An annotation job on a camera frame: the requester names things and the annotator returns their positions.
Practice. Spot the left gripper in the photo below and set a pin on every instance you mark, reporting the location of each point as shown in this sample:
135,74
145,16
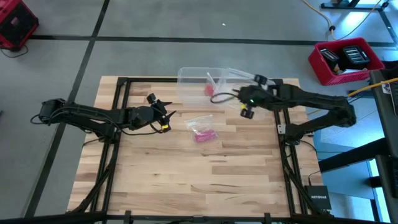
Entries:
157,113

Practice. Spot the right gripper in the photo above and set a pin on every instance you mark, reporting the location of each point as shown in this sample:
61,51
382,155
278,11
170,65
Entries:
258,98

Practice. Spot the clear plastic container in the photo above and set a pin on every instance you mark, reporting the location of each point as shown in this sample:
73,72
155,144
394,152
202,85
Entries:
192,87

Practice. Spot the clear plastic wrapper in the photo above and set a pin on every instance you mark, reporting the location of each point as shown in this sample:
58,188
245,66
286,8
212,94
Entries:
199,124

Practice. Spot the pink elastic bandage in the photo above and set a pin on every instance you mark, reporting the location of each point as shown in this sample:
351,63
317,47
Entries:
205,136

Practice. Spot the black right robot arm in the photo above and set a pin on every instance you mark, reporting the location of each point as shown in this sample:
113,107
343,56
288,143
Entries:
311,99

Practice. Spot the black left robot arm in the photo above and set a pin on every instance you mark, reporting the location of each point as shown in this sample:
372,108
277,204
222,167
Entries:
93,116

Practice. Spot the small red object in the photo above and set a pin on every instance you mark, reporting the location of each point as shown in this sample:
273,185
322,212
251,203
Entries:
209,90

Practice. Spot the silver base mounting plate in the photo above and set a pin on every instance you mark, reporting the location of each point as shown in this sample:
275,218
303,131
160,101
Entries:
281,129

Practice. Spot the red plastic crate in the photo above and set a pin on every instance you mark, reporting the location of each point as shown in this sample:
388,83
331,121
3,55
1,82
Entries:
323,76

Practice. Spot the small black device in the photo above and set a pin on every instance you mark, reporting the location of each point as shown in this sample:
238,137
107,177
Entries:
329,57

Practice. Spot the black overhead rig beam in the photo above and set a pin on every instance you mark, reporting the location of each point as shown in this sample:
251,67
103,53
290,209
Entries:
199,220

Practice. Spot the white paper sheet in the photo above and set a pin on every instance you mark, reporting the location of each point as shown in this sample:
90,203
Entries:
354,71

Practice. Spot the large black ribbed device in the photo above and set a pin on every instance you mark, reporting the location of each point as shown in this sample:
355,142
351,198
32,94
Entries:
354,57

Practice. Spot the black floor stand base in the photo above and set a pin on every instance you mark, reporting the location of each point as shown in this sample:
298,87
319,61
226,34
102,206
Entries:
357,6

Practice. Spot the red and black case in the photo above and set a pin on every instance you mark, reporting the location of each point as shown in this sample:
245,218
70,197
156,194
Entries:
18,25

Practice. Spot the black aluminium table frame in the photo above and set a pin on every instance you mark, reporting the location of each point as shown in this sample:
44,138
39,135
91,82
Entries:
149,80

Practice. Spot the black Netgear network switch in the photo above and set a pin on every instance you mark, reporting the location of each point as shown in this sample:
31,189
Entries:
318,197

